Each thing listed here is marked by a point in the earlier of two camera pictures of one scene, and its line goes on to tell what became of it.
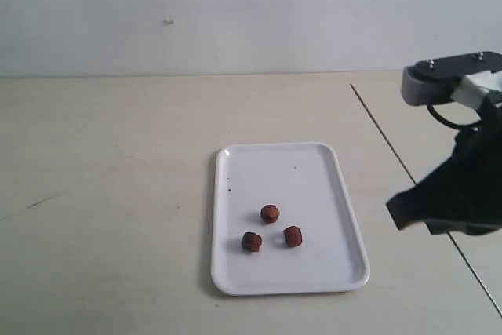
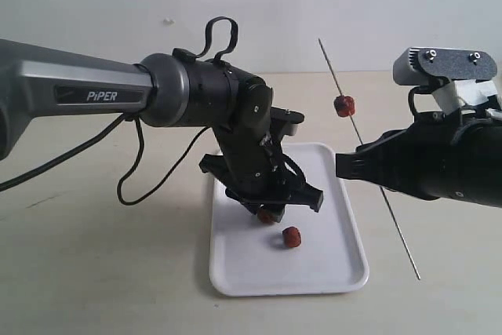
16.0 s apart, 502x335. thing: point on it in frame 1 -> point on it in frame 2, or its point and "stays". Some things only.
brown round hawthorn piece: x=269 y=213 stays
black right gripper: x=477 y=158 -> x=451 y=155
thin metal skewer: x=414 y=183 -> x=362 y=142
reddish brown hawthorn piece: x=292 y=236 stays
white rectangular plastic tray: x=281 y=223 stays
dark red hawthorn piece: x=251 y=242 -> x=344 y=105
